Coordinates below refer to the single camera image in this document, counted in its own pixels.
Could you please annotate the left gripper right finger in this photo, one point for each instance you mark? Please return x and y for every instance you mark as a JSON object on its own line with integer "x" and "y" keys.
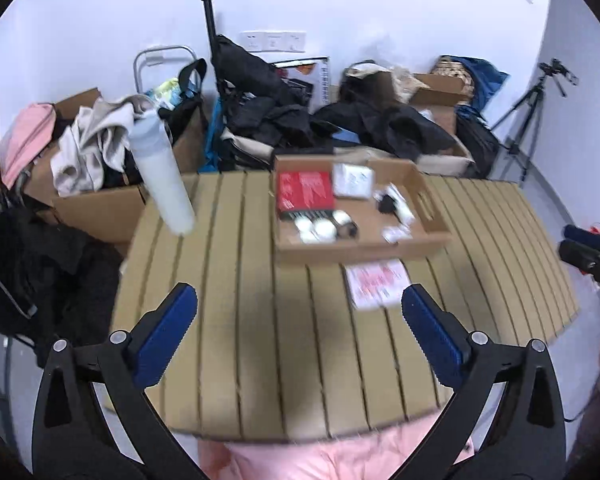
{"x": 527, "y": 437}

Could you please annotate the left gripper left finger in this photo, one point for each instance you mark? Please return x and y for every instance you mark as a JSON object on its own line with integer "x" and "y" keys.
{"x": 71, "y": 438}

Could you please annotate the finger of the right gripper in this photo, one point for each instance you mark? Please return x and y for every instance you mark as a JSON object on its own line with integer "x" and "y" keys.
{"x": 584, "y": 258}
{"x": 586, "y": 238}

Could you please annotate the white spray bottle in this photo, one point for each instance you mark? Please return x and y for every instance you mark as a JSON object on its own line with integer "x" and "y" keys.
{"x": 403, "y": 211}

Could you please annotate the black hair net ball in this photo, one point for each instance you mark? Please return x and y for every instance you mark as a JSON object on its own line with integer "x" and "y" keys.
{"x": 346, "y": 228}

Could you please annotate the pink trousers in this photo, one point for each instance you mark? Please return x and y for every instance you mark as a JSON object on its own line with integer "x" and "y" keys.
{"x": 376, "y": 456}

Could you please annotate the black suitcase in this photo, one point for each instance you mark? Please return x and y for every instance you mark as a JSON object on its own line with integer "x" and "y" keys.
{"x": 484, "y": 147}

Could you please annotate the blue bag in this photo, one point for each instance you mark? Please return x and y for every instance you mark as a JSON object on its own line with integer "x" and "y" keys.
{"x": 484, "y": 79}

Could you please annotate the pink patterned pouch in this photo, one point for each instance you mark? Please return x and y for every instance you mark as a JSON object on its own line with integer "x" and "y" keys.
{"x": 376, "y": 285}

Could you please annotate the brown cardboard box right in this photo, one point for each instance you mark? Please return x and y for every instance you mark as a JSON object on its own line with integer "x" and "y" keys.
{"x": 441, "y": 95}

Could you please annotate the woven rattan basket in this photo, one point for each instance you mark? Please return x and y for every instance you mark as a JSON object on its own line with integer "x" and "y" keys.
{"x": 446, "y": 66}

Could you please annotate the large cardboard box with clothes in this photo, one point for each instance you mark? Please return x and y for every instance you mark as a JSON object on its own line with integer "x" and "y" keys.
{"x": 68, "y": 176}

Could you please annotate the white plastic packet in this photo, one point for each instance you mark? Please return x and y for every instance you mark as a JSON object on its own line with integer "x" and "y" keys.
{"x": 352, "y": 181}

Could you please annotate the tall white bottle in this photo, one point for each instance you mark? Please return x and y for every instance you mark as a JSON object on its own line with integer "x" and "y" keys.
{"x": 155, "y": 160}

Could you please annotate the shallow cardboard tray box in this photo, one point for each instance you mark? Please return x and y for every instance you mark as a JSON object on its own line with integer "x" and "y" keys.
{"x": 429, "y": 232}

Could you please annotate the white jar in tray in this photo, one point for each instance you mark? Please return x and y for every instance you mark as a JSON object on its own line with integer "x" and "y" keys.
{"x": 318, "y": 231}

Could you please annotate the pink backpack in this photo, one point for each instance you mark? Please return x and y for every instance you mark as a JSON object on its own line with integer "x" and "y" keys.
{"x": 30, "y": 133}

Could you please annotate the red and black box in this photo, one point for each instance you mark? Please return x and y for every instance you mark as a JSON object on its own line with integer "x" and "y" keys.
{"x": 304, "y": 190}

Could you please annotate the pile of black clothes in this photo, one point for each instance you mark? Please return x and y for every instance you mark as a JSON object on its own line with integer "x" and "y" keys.
{"x": 266, "y": 114}

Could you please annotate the black camera tripod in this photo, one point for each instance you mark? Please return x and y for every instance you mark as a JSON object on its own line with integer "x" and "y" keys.
{"x": 519, "y": 148}

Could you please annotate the white wall socket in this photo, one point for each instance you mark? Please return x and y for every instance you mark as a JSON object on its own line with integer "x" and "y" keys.
{"x": 272, "y": 41}

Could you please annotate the black trolley handle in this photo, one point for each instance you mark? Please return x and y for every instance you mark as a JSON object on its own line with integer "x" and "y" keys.
{"x": 211, "y": 29}

